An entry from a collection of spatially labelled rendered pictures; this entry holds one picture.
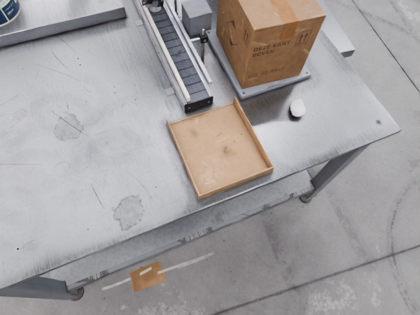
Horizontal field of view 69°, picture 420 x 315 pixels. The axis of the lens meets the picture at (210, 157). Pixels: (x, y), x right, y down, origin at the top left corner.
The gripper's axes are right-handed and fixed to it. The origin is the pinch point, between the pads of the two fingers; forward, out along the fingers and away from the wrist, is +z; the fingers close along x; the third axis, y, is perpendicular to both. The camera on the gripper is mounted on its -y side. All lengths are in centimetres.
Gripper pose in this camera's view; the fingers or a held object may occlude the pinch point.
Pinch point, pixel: (156, 2)
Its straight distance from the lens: 135.2
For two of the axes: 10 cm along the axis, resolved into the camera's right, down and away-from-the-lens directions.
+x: 3.1, 9.4, 1.1
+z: -2.3, -0.3, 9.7
